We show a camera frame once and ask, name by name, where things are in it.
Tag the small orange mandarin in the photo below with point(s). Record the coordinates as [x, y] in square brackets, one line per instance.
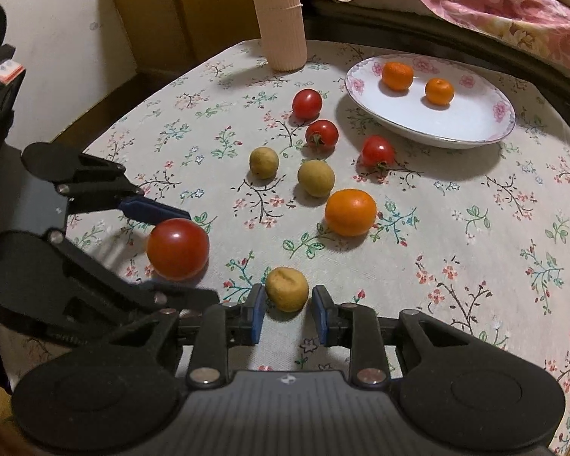
[439, 91]
[397, 76]

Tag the small red cherry tomato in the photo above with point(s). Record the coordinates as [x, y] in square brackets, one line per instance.
[321, 134]
[307, 104]
[378, 151]

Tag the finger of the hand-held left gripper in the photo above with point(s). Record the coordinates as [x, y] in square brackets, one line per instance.
[147, 209]
[123, 289]

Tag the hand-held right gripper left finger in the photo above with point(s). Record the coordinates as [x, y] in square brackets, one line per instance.
[258, 316]

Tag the white floral-rim plate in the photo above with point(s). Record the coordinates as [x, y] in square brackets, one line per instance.
[456, 121]

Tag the pink floral blanket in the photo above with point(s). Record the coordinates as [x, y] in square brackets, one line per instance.
[503, 4]

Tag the yellow wooden cabinet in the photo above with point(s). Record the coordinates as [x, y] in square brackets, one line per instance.
[171, 9]

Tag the tan longan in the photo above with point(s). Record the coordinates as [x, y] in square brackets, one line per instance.
[316, 178]
[287, 289]
[264, 162]

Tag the large red tomato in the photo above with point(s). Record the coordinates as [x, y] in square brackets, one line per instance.
[178, 249]

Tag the pink ribbed cylinder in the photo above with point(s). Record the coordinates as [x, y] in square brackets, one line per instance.
[278, 19]

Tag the dark bed frame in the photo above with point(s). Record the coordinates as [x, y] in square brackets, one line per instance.
[456, 42]

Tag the large orange mandarin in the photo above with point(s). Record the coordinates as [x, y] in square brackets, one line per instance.
[350, 212]

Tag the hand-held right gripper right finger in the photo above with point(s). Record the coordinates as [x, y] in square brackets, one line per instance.
[320, 316]

